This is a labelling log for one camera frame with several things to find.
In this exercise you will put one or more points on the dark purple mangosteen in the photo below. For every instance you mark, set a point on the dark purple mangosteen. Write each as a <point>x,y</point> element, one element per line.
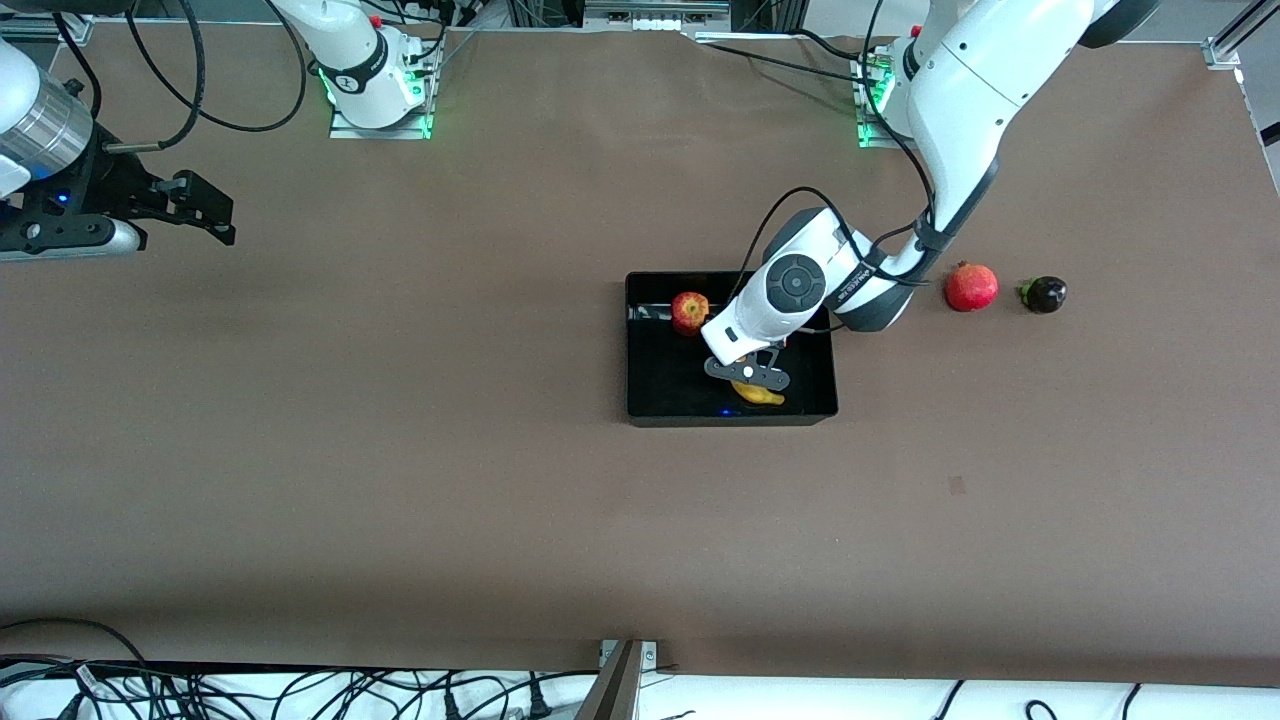
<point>1045,294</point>

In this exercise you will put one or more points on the red apple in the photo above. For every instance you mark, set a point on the red apple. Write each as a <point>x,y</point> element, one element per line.
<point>690,313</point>

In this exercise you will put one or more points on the yellow banana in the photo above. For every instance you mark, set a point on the yellow banana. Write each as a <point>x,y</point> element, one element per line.
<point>765,398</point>

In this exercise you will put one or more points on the metal rail with white connectors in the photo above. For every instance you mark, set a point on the metal rail with white connectors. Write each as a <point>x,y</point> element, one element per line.
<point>655,12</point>

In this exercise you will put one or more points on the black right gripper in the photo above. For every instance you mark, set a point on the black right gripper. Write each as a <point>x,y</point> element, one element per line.
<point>103,182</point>

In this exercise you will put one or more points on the brown table cover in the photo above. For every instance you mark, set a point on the brown table cover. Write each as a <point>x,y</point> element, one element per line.
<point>300,450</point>

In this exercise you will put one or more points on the black rectangular plastic box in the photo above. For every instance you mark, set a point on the black rectangular plastic box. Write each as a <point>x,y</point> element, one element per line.
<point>670,385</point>

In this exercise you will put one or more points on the aluminium frame profile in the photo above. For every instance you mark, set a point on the aluminium frame profile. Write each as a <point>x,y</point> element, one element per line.
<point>45,28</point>
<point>1225,45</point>

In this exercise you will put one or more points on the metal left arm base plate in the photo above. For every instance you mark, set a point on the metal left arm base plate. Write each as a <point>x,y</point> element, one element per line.
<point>866,142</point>

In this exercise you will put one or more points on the dark metal post with bracket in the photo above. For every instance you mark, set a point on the dark metal post with bracket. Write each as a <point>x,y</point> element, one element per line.
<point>620,690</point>

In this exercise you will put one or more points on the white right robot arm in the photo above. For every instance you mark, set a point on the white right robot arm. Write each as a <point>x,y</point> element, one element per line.
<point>350,50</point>

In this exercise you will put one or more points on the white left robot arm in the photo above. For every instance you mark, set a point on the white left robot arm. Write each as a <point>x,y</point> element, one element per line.
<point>960,90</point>

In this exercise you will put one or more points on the red pomegranate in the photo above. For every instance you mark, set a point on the red pomegranate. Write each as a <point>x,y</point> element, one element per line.
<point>971,286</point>

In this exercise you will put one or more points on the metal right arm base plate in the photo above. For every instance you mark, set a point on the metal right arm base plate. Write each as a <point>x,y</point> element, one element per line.
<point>380,133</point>

